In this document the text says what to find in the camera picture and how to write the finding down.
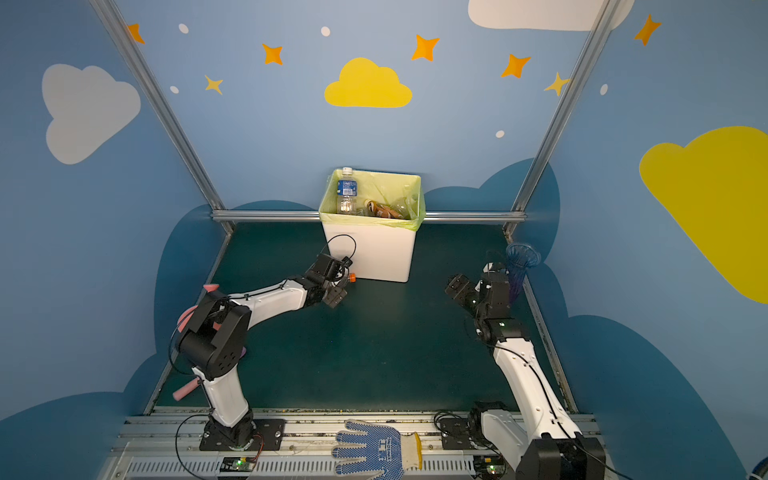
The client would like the purple glass vase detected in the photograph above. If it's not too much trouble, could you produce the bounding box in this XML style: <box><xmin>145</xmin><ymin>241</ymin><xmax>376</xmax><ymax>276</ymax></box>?
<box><xmin>506</xmin><ymin>242</ymin><xmax>541</xmax><ymax>303</ymax></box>

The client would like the aluminium frame post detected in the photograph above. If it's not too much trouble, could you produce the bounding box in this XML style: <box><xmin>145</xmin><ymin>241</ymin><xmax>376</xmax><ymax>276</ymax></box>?
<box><xmin>89</xmin><ymin>0</ymin><xmax>225</xmax><ymax>213</ymax></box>
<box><xmin>503</xmin><ymin>0</ymin><xmax>622</xmax><ymax>243</ymax></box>

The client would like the green circuit board left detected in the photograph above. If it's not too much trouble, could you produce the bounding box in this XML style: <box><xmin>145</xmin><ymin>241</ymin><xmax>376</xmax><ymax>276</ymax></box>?
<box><xmin>219</xmin><ymin>457</ymin><xmax>257</xmax><ymax>474</ymax></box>

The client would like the black cable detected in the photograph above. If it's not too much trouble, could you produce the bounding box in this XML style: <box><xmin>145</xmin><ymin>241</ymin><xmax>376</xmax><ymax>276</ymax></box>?
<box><xmin>325</xmin><ymin>233</ymin><xmax>358</xmax><ymax>265</ymax></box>

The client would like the brown tea bottle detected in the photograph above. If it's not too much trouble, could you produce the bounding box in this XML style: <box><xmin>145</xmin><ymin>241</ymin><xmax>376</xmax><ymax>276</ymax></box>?
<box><xmin>366</xmin><ymin>200</ymin><xmax>404</xmax><ymax>220</ymax></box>

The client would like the aluminium frame rail back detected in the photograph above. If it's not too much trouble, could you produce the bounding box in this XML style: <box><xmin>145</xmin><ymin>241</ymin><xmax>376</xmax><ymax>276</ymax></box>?
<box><xmin>211</xmin><ymin>209</ymin><xmax>527</xmax><ymax>225</ymax></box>

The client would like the aluminium frame post left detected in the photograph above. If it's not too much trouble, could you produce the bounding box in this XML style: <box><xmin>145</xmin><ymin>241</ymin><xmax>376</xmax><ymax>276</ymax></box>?
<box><xmin>89</xmin><ymin>0</ymin><xmax>225</xmax><ymax>213</ymax></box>

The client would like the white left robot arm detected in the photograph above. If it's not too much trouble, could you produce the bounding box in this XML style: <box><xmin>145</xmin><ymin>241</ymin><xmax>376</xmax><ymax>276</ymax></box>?
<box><xmin>176</xmin><ymin>253</ymin><xmax>353</xmax><ymax>451</ymax></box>

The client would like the aluminium frame post right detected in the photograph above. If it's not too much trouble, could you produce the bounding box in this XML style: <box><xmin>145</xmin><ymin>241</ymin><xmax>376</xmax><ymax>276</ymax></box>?
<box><xmin>503</xmin><ymin>0</ymin><xmax>622</xmax><ymax>243</ymax></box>

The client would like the green circuit board right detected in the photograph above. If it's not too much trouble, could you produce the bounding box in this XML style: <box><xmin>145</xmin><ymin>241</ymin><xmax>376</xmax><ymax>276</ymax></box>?
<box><xmin>472</xmin><ymin>456</ymin><xmax>508</xmax><ymax>480</ymax></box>

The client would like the clear bottle blue water label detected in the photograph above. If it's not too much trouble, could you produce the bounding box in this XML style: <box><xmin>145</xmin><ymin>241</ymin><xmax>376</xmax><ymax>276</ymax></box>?
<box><xmin>337</xmin><ymin>167</ymin><xmax>358</xmax><ymax>215</ymax></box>

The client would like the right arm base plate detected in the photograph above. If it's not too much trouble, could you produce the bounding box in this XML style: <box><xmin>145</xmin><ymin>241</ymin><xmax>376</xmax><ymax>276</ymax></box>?
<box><xmin>437</xmin><ymin>417</ymin><xmax>479</xmax><ymax>450</ymax></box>

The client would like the pink watering can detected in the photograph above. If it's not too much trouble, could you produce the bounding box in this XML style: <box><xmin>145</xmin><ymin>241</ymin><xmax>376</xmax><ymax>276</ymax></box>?
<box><xmin>176</xmin><ymin>284</ymin><xmax>219</xmax><ymax>333</ymax></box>

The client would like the green bin liner bag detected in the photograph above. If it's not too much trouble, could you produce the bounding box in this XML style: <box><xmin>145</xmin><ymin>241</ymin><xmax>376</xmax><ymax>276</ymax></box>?
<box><xmin>318</xmin><ymin>169</ymin><xmax>426</xmax><ymax>231</ymax></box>

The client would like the green circuit board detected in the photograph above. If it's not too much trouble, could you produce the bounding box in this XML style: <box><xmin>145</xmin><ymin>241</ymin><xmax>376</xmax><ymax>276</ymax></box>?
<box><xmin>472</xmin><ymin>456</ymin><xmax>508</xmax><ymax>480</ymax></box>
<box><xmin>219</xmin><ymin>457</ymin><xmax>257</xmax><ymax>474</ymax></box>

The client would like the blue dotted work glove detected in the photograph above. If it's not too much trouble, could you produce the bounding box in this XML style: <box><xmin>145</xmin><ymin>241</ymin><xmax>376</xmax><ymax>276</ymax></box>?
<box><xmin>332</xmin><ymin>420</ymin><xmax>423</xmax><ymax>480</ymax></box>

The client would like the white plastic bin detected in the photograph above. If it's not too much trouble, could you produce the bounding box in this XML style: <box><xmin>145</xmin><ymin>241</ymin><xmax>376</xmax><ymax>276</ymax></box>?
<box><xmin>323</xmin><ymin>223</ymin><xmax>416</xmax><ymax>283</ymax></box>

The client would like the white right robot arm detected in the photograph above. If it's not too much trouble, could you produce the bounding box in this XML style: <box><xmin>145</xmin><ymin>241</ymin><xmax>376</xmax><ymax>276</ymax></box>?
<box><xmin>445</xmin><ymin>271</ymin><xmax>607</xmax><ymax>479</ymax></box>

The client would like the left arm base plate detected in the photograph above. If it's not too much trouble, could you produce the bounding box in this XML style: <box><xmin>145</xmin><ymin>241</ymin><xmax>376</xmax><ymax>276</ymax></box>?
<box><xmin>199</xmin><ymin>417</ymin><xmax>286</xmax><ymax>452</ymax></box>

